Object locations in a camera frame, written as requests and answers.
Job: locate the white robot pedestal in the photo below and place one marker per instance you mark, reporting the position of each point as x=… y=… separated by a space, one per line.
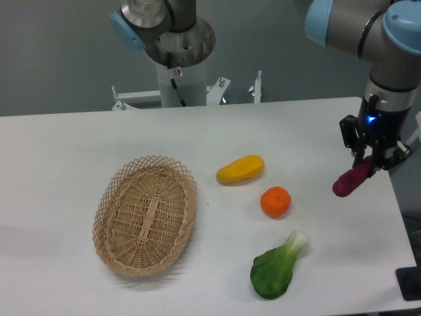
x=182 y=86

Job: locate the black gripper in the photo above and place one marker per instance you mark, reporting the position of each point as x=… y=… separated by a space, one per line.
x=378 y=129

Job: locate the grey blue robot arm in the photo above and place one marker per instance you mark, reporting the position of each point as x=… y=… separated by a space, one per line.
x=384 y=33

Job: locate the white frame at right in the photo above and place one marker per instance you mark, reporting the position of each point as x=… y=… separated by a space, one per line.
x=414 y=139

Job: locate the green bok choy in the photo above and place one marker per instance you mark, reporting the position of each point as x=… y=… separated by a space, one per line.
x=272 y=271

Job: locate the orange tangerine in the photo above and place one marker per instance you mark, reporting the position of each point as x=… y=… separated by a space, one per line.
x=275 y=202

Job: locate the black device at table edge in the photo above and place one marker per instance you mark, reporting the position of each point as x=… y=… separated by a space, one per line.
x=409 y=283

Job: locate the purple sweet potato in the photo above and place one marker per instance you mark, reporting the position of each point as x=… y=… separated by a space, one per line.
x=353 y=178

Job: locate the woven wicker oval basket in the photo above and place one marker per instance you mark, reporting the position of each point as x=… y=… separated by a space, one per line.
x=146 y=216

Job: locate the yellow mango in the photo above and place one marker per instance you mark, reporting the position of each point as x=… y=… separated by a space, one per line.
x=240 y=170

